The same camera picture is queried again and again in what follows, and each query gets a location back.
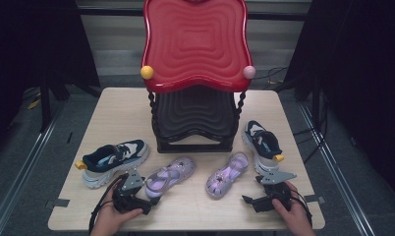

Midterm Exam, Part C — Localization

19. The black curtain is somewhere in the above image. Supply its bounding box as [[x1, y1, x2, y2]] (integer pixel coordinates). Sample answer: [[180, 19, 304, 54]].
[[0, 0, 101, 155], [283, 0, 395, 205]]

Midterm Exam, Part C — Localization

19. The purple sandal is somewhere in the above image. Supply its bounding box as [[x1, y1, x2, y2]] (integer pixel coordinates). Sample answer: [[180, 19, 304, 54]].
[[144, 155, 198, 200], [204, 151, 250, 200]]

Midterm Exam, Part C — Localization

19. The metal floor rail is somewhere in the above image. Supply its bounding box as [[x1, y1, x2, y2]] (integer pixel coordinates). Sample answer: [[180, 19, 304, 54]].
[[0, 107, 64, 236], [298, 104, 376, 236]]

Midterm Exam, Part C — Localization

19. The person's left hand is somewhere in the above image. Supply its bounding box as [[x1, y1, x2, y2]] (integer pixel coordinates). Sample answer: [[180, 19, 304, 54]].
[[90, 189, 144, 236]]

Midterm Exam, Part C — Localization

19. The left hand-held gripper cable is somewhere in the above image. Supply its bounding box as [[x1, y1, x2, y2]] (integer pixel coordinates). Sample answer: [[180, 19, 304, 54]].
[[88, 173, 130, 234]]

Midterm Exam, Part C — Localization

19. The navy and white sneaker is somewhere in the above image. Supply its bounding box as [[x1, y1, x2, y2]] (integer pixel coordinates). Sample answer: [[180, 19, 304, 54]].
[[241, 120, 285, 176], [75, 139, 150, 190]]

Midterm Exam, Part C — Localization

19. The hand-held gripper cable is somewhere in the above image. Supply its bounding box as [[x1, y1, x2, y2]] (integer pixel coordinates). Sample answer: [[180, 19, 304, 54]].
[[290, 188, 313, 227], [88, 173, 130, 234]]

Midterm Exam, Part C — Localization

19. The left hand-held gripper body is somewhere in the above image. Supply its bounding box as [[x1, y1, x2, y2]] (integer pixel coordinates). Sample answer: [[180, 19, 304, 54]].
[[111, 167, 153, 215]]

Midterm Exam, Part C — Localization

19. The right hand-held gripper cable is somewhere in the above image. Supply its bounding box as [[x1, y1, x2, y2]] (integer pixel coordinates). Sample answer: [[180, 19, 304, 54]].
[[290, 188, 313, 227]]

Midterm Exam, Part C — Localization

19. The grey tape piece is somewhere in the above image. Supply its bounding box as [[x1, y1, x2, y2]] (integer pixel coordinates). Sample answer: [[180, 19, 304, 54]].
[[304, 195, 326, 205], [44, 198, 71, 209]]

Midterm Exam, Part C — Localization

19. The red and black shoe rack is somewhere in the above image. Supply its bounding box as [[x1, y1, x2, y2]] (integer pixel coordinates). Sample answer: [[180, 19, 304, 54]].
[[140, 0, 256, 154]]

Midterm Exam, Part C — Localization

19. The yellow strip on floor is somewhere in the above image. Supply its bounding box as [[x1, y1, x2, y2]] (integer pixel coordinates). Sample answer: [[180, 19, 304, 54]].
[[27, 97, 42, 111]]

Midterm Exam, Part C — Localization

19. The black floor cable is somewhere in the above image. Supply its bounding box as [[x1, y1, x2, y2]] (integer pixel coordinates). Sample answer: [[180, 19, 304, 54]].
[[292, 91, 329, 165], [253, 66, 288, 82]]

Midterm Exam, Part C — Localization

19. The dark metal stand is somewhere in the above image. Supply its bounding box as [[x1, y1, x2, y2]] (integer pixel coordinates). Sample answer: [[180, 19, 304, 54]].
[[39, 75, 52, 134]]

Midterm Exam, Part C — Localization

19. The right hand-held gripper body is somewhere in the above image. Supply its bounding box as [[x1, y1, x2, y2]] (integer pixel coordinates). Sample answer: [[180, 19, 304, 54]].
[[255, 170, 298, 212]]

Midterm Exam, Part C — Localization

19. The person's right hand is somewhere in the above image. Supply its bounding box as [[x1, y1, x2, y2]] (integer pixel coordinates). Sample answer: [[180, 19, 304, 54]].
[[272, 181, 316, 236]]

